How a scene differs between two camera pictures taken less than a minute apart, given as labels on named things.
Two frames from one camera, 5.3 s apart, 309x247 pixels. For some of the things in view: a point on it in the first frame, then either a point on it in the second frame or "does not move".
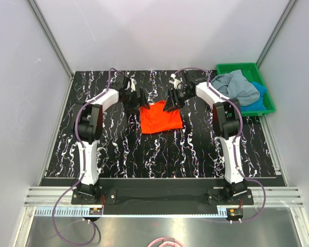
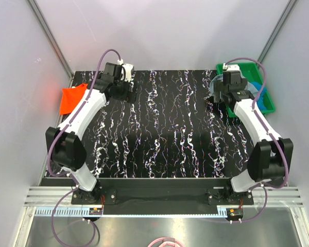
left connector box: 95,211 does not move
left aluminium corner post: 52,37 does not move
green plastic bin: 251,71 does not move
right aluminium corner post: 289,7 does not move
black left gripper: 131,109 → 130,96
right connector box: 234,214 does not move
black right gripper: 172,102 → 218,87
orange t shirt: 156,119 → 70,96
